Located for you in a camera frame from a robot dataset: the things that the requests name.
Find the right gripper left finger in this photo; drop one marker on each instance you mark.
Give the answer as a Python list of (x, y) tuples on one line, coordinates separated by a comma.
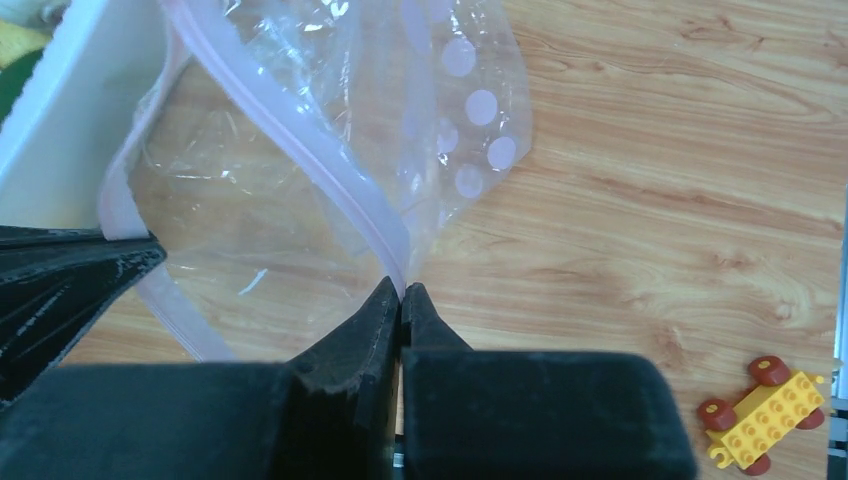
[(339, 416)]

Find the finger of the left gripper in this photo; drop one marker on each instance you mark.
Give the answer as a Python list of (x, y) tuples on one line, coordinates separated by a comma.
[(55, 284)]

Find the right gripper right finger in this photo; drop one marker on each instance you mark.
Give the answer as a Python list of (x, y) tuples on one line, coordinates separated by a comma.
[(499, 414)]

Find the clear zip top bag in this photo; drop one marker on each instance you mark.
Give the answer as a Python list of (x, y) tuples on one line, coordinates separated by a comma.
[(292, 154)]

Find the yellow napa cabbage toy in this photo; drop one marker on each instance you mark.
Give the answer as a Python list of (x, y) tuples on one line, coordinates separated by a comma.
[(18, 41)]

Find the white plastic basket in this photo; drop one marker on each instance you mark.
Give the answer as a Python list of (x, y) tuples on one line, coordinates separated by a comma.
[(76, 110)]

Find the yellow red toy car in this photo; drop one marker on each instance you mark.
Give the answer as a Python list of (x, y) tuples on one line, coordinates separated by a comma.
[(780, 400)]

